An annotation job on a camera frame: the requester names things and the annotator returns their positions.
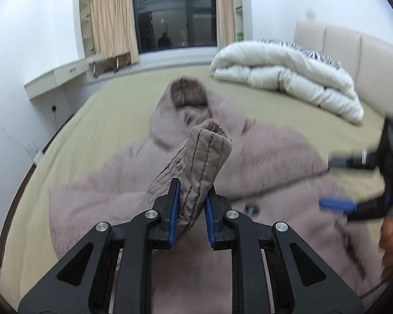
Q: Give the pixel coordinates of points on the metal frame chair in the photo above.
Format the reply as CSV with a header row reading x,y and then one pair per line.
x,y
113,67

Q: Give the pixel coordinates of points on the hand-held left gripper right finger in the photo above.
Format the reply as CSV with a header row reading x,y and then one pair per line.
x,y
209,222

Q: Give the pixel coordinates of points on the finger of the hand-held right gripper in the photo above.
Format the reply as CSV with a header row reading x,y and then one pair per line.
x,y
350,163
337,203

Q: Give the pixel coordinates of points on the narrow white shelf unit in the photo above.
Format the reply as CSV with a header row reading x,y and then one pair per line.
x,y
238,16

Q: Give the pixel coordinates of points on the white wall desk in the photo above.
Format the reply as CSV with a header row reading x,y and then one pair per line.
x,y
62,72

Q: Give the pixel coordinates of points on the black wall plug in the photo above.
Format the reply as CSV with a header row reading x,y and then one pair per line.
x,y
54,108

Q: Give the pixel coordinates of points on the bed with olive sheet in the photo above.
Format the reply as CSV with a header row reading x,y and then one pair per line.
x,y
124,104

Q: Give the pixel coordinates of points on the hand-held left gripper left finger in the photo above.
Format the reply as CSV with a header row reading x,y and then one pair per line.
x,y
174,216

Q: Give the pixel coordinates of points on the wide beige curtain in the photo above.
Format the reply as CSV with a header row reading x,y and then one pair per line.
x,y
111,23

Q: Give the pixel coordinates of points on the mauve hooded down coat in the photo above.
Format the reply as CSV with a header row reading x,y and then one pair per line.
x,y
275,157

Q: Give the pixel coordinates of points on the white power strip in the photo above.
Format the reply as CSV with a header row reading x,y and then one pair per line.
x,y
38,157

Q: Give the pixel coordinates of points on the white folded duvet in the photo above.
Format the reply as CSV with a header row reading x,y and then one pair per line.
x,y
281,68

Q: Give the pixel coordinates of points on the tall white shelf unit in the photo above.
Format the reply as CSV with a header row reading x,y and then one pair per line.
x,y
86,23

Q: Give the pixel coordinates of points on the narrow beige curtain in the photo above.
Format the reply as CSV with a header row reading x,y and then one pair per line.
x,y
224,13

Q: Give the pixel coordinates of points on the person's right hand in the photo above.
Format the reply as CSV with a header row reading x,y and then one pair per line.
x,y
391,238

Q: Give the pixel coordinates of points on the beige upholstered headboard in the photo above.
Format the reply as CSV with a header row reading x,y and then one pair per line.
x,y
373,52

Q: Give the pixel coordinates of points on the dark window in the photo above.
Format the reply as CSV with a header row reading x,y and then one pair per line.
x,y
170,16

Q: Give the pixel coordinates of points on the zebra print pillow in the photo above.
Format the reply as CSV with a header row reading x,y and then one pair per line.
x,y
314,52

